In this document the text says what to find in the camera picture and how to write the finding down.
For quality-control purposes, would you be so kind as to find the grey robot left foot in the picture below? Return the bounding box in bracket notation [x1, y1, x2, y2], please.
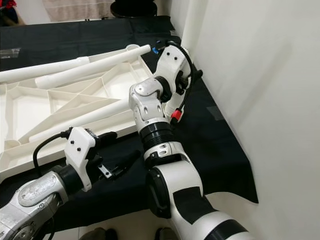
[80, 227, 111, 240]

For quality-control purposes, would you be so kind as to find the grey robot foot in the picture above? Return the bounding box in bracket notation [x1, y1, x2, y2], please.
[80, 227, 111, 240]
[155, 227, 181, 240]

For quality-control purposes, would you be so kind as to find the white plastic table top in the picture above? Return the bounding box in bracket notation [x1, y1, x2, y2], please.
[0, 44, 153, 182]

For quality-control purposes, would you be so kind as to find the grey robot right foot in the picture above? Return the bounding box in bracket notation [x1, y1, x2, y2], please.
[155, 227, 181, 240]

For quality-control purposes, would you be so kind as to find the black table cloth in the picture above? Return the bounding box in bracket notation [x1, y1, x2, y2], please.
[0, 15, 260, 236]

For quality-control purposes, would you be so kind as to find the flat clear plastic bag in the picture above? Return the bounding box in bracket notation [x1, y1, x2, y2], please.
[0, 47, 22, 60]

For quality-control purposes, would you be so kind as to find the beige striped cloth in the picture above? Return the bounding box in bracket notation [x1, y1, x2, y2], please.
[41, 0, 116, 22]

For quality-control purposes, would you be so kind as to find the red and teal clothes pile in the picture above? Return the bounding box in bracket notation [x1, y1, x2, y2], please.
[0, 0, 18, 26]

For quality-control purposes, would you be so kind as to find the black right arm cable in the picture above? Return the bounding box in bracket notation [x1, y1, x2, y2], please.
[157, 40, 196, 126]

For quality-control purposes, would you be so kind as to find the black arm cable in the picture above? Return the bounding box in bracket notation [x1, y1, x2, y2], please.
[32, 127, 73, 176]
[157, 40, 196, 126]

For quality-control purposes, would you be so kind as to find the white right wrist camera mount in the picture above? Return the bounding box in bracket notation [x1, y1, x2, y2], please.
[152, 42, 193, 101]

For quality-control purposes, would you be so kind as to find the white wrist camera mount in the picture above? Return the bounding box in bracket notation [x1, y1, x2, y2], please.
[152, 42, 193, 101]
[65, 126, 98, 192]

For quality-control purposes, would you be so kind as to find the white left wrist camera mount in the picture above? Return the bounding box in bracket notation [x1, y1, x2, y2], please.
[65, 126, 98, 192]

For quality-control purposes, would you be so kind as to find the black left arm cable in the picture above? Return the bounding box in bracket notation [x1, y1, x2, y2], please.
[32, 127, 73, 176]

